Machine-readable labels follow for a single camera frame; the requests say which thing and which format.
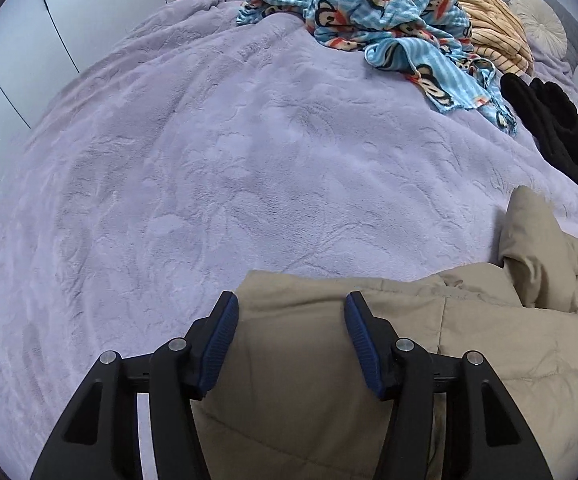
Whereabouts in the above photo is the lavender plush bedspread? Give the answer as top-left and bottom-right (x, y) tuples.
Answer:
(0, 0), (578, 479)

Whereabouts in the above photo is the black folded garment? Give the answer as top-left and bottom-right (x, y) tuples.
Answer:
(500, 74), (578, 185)

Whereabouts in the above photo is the blue monkey print garment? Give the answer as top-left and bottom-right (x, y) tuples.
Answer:
(237, 0), (517, 136)

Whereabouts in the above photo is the round white pillow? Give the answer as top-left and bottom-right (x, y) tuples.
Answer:
(509, 0), (569, 60)

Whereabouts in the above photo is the white wardrobe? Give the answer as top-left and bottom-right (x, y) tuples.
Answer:
(0, 0), (174, 181)

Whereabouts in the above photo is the cream striped garment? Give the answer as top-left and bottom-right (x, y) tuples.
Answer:
(458, 0), (534, 76)

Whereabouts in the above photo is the beige puffer jacket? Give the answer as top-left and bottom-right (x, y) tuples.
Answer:
(192, 186), (578, 479)

